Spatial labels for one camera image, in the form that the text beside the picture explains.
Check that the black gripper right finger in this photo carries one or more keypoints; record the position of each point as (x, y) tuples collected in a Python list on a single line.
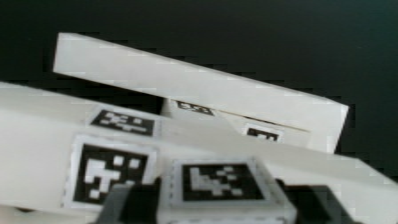
[(319, 206)]

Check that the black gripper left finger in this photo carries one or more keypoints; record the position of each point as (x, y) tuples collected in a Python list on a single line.
[(130, 204)]

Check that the white tagged cube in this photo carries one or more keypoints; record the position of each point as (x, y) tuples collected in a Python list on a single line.
[(221, 191)]

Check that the white chair back frame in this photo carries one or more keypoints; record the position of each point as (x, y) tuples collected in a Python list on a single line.
[(81, 145)]

